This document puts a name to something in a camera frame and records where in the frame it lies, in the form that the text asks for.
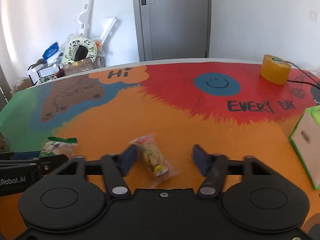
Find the small biscuit clear packet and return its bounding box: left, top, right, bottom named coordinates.
left=129, top=134, right=179, bottom=188

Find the green white cracker packet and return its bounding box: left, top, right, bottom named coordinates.
left=39, top=137, right=78, bottom=159

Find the brown cardboard box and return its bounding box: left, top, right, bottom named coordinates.
left=0, top=133, right=10, bottom=152

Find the SF cardboard box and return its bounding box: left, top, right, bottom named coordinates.
left=63, top=57, right=95, bottom=75

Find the green tissue box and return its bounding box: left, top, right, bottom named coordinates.
left=289, top=105, right=320, bottom=190

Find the yellow tape roll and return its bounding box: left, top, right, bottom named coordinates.
left=260, top=54, right=291, bottom=85

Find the blue plastic bag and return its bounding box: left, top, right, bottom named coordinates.
left=42, top=42, right=59, bottom=61

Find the grey door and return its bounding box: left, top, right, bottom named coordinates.
left=133, top=0, right=212, bottom=61

